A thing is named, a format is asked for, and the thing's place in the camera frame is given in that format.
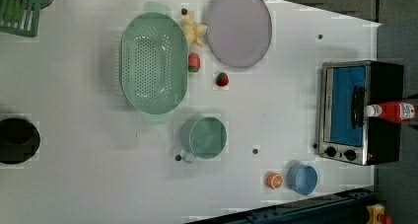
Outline red ketchup bottle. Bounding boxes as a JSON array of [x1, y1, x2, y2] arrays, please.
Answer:
[[364, 101, 417, 123]]

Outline silver black toaster oven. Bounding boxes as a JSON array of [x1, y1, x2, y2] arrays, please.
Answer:
[[317, 60, 404, 166]]

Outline red toy strawberry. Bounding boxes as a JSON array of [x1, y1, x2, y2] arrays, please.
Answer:
[[216, 72, 229, 87]]

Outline green mug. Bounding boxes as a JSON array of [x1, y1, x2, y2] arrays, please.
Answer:
[[179, 116, 228, 164]]

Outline pink toy strawberry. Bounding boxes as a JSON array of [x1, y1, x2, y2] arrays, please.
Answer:
[[188, 52, 201, 73]]

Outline green oval colander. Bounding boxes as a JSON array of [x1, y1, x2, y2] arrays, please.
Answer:
[[119, 2, 188, 124]]

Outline yellow toy banana bunch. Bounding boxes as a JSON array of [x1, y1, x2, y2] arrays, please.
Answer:
[[180, 12, 207, 47]]

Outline grey round plate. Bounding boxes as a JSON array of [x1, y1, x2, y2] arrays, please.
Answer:
[[205, 0, 272, 67]]

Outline orange slice toy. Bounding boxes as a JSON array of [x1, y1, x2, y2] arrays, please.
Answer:
[[265, 172, 283, 189]]

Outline blue cup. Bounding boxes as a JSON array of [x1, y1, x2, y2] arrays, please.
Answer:
[[287, 163, 318, 195]]

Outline black round base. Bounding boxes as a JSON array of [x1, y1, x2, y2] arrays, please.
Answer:
[[0, 117, 40, 165]]

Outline green dish rack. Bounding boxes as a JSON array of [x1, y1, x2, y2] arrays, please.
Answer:
[[0, 0, 40, 37]]

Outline blue metal frame rail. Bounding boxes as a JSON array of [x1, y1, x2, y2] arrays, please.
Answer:
[[187, 188, 377, 224]]

